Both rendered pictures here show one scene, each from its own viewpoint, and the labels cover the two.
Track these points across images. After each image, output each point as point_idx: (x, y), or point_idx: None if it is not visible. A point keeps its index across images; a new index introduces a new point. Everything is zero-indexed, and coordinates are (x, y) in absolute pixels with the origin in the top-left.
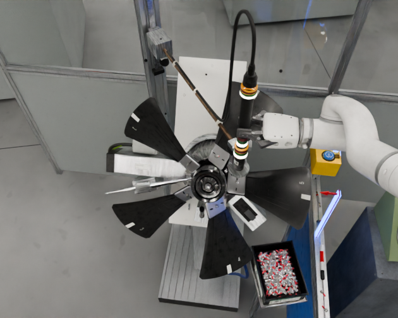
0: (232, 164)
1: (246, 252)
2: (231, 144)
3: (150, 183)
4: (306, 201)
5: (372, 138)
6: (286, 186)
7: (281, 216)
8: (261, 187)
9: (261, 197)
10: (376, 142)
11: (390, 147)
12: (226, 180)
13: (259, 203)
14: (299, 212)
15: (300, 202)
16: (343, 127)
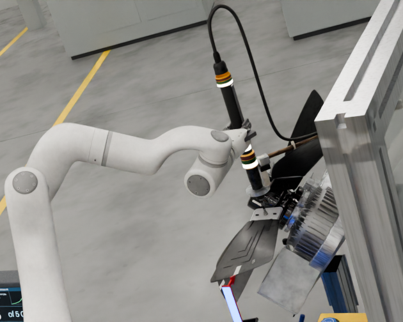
0: (262, 183)
1: (235, 294)
2: (259, 155)
3: (305, 184)
4: (233, 272)
5: (148, 143)
6: (252, 250)
7: (222, 258)
8: (255, 231)
9: (243, 234)
10: (137, 139)
11: (121, 136)
12: (268, 204)
13: (237, 235)
14: (224, 271)
15: (232, 268)
16: (196, 159)
